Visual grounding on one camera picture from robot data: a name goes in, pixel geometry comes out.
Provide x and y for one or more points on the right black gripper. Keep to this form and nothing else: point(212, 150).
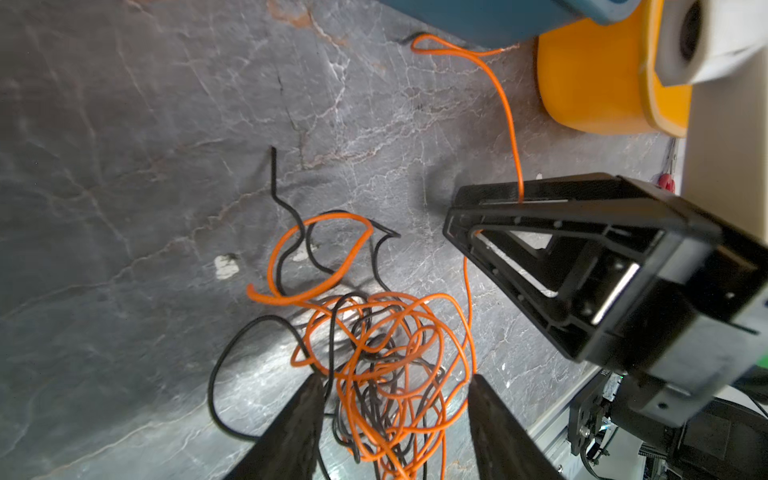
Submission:
point(665, 292)

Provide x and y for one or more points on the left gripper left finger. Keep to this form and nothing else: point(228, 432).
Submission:
point(288, 449)

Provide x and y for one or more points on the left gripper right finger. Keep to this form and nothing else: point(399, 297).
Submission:
point(503, 449)

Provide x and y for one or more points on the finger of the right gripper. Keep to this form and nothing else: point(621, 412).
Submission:
point(585, 201)

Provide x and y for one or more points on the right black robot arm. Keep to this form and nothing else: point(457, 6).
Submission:
point(723, 440)

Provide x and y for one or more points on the right yellow plastic bin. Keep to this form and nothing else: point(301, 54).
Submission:
point(601, 79)

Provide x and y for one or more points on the teal plastic bin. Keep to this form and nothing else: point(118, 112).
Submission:
point(497, 24)

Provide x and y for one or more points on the aluminium frame rail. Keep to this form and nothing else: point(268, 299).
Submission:
point(550, 431)

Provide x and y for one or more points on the red handled scissors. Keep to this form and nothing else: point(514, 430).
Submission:
point(666, 179)

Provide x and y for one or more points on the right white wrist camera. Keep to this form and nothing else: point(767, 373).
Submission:
point(719, 48)

